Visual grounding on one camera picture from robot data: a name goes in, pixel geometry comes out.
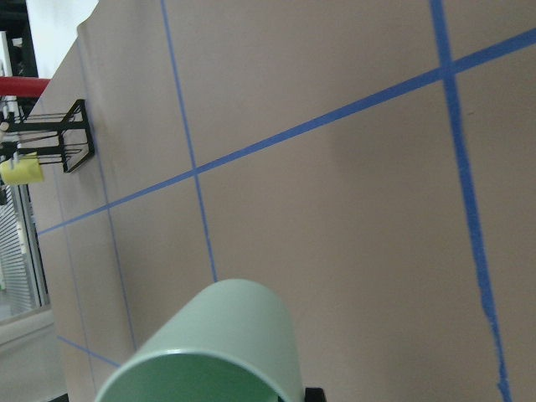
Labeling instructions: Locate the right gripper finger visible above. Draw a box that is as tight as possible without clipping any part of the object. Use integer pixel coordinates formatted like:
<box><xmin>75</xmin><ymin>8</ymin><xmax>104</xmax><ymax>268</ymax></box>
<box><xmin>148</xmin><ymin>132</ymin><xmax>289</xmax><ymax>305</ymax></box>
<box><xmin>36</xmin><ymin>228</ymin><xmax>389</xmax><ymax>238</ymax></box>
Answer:
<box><xmin>304</xmin><ymin>387</ymin><xmax>326</xmax><ymax>402</ymax></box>

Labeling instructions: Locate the light green cup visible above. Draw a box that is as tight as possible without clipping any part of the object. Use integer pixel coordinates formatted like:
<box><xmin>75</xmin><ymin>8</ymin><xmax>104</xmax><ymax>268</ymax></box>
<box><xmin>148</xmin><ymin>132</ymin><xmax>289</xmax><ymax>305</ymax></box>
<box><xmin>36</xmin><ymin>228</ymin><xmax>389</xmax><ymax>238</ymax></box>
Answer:
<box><xmin>96</xmin><ymin>279</ymin><xmax>305</xmax><ymax>401</ymax></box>

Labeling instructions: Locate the yellow cup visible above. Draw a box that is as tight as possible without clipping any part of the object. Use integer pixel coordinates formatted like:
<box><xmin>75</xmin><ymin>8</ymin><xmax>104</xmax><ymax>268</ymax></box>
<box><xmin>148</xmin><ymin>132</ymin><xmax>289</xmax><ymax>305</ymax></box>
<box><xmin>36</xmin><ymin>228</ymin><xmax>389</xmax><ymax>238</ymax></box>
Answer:
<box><xmin>1</xmin><ymin>152</ymin><xmax>44</xmax><ymax>185</ymax></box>

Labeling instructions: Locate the red bottle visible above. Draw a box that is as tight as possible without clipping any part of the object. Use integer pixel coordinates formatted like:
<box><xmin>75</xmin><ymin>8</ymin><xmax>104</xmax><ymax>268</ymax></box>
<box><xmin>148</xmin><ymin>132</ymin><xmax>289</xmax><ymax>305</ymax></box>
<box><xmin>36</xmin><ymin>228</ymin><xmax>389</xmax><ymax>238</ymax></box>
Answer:
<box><xmin>0</xmin><ymin>76</ymin><xmax>50</xmax><ymax>98</ymax></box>

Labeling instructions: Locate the black wire cup rack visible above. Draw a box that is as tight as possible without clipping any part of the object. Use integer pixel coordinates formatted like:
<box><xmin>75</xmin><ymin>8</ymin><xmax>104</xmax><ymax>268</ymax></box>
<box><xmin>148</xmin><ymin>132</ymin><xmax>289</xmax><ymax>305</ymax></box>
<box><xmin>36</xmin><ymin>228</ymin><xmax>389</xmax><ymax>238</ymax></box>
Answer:
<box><xmin>1</xmin><ymin>99</ymin><xmax>95</xmax><ymax>173</ymax></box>

